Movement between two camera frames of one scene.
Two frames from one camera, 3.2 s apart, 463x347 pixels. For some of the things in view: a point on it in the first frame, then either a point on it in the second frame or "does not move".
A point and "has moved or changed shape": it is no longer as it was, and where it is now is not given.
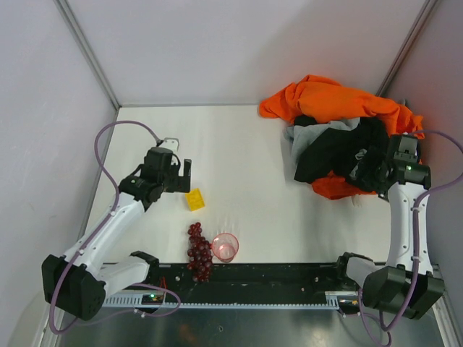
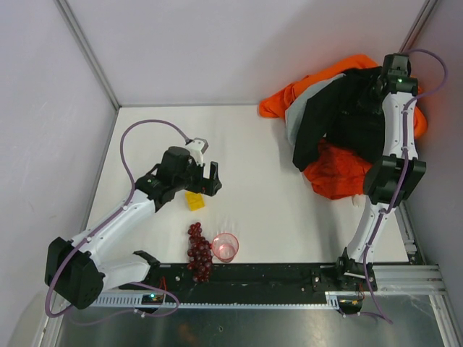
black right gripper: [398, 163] to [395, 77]
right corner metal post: [406, 45] does not move
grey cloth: [299, 135] to [294, 113]
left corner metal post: [88, 53] does not move
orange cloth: [320, 100] to [334, 172]
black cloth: [360, 156] has moved or changed shape
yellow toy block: [195, 199] does not move
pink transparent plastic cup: [226, 246] does not move
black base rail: [248, 283] does not move
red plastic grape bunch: [199, 251] does not move
